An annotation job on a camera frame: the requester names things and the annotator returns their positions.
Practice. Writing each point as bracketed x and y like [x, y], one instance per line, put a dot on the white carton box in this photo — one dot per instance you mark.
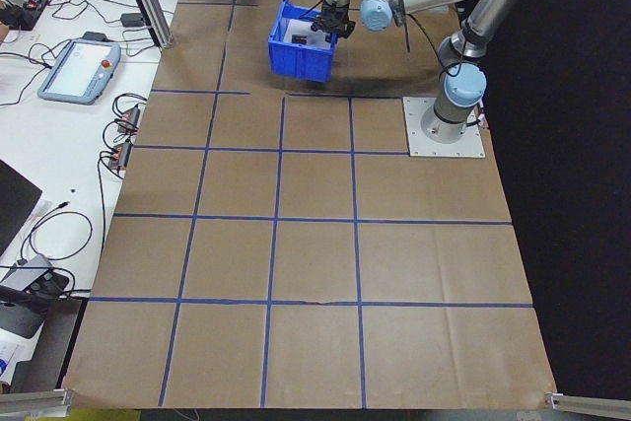
[10, 357]

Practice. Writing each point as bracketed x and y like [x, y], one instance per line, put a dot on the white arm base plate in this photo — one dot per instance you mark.
[468, 145]

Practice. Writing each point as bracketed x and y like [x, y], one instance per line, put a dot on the black power adapter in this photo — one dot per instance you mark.
[96, 37]
[131, 21]

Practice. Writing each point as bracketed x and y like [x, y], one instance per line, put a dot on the grey device stand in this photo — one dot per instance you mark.
[17, 315]

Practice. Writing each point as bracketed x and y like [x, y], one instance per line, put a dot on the black cylindrical battery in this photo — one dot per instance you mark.
[315, 25]
[299, 39]

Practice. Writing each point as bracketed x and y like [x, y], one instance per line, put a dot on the light blue teach pendant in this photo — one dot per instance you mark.
[74, 71]

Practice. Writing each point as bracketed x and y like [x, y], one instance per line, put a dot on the blue bin with black batteries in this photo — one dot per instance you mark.
[296, 61]

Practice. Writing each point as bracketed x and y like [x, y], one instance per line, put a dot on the grey usb hub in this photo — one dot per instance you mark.
[24, 270]

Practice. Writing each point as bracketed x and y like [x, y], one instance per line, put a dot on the black laptop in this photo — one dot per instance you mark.
[15, 204]

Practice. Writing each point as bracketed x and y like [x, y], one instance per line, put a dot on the black frame cover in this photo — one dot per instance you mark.
[581, 194]

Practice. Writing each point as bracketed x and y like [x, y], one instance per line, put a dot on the black plug block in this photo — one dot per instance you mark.
[49, 284]

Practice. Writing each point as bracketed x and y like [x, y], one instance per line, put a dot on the circuit board red parts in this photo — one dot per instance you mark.
[35, 2]

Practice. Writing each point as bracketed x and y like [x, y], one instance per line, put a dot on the bystander bare hand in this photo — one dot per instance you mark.
[3, 32]

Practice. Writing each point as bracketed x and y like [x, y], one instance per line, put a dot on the small black box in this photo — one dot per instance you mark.
[22, 21]

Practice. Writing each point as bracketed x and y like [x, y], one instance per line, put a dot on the aluminium frame bar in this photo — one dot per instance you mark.
[591, 403]
[34, 399]

